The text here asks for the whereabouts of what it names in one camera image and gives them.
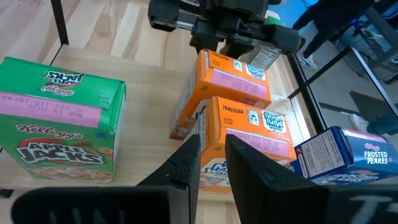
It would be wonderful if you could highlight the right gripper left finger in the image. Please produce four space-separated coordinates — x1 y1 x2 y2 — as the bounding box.
12 134 201 224

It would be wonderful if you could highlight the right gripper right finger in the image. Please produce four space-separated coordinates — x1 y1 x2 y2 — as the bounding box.
224 133 398 224

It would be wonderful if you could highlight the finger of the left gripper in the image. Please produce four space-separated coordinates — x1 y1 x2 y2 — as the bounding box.
190 30 219 55
228 39 253 60

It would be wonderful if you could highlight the orange Mini Wheats cereal box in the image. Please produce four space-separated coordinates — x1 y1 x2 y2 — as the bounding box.
186 96 297 195
169 49 273 141

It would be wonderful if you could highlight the blue Frosted Flakes cereal box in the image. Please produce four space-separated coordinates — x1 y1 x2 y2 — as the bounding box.
290 125 398 187

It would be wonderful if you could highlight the green Apple Jacks cereal box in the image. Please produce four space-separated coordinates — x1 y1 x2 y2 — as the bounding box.
0 56 127 184
238 14 285 71

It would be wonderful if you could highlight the person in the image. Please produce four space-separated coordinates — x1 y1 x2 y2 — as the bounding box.
290 0 379 71
349 107 398 136

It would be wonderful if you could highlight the black metal table frame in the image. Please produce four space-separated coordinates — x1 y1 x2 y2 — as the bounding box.
285 46 355 133

